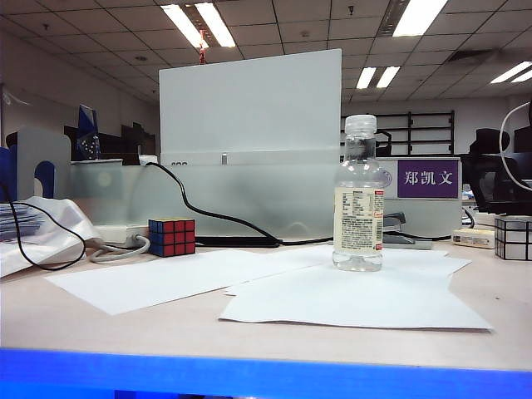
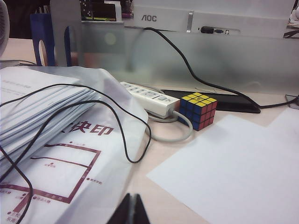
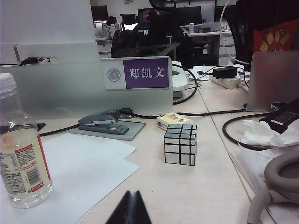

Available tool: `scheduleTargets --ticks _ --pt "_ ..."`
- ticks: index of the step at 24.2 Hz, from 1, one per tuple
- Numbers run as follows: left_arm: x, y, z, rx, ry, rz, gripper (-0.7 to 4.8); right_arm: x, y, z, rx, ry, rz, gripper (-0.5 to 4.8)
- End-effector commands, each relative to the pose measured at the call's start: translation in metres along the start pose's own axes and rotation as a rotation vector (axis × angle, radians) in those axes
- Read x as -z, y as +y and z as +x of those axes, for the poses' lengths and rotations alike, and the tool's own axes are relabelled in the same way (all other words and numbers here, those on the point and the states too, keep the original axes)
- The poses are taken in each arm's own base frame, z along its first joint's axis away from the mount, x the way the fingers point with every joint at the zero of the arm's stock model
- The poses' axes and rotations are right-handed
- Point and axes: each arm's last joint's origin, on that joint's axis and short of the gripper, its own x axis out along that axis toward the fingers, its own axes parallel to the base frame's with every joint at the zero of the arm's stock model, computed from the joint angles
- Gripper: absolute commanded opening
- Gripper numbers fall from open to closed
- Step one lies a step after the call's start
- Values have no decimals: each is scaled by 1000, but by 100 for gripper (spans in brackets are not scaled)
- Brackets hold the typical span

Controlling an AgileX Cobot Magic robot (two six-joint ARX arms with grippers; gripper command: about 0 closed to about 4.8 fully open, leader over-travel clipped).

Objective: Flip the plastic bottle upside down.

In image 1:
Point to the colourful Rubik's cube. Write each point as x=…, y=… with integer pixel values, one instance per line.
x=172, y=239

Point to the cream eraser box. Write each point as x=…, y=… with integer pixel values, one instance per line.
x=474, y=239

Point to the black mesh office chair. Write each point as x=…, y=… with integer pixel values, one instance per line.
x=494, y=183

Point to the ceiling air vent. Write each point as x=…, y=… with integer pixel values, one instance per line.
x=471, y=55

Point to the grey stapler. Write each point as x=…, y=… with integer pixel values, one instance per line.
x=395, y=220

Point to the black shelf rack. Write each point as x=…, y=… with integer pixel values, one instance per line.
x=409, y=133

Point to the purple and white name plate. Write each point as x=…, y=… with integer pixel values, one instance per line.
x=428, y=178

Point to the blue foreground edge strip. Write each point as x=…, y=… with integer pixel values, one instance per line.
x=266, y=374

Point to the blue file holder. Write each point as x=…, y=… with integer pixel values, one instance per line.
x=7, y=174

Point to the stack of printed papers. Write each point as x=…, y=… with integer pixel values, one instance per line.
x=16, y=226

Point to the blue crystal trophy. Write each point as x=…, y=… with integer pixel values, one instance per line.
x=87, y=124

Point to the clear plastic bottle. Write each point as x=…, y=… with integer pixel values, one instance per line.
x=357, y=224

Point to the frosted glass desk partition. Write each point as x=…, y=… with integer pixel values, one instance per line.
x=249, y=195

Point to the red hanging ornament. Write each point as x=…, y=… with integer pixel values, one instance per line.
x=203, y=52

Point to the white paper sheet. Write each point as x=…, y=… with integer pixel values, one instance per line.
x=353, y=303
x=415, y=259
x=145, y=282

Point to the white upright board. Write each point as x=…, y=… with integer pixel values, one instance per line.
x=249, y=108

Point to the white power strip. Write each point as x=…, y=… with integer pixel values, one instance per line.
x=120, y=232

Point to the white plastic bag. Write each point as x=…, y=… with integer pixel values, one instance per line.
x=62, y=220

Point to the black office chair with headrest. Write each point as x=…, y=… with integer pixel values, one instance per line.
x=386, y=143

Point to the double tube ceiling light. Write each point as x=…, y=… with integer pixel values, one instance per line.
x=511, y=72
x=216, y=25
x=365, y=77

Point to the grey metal bookend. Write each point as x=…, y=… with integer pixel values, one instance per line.
x=50, y=145

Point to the single panel ceiling light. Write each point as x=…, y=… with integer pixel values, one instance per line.
x=417, y=16

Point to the silver mirror cube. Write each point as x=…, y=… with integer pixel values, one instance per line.
x=513, y=239

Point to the dark wooden cabinets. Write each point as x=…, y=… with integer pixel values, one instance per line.
x=112, y=145

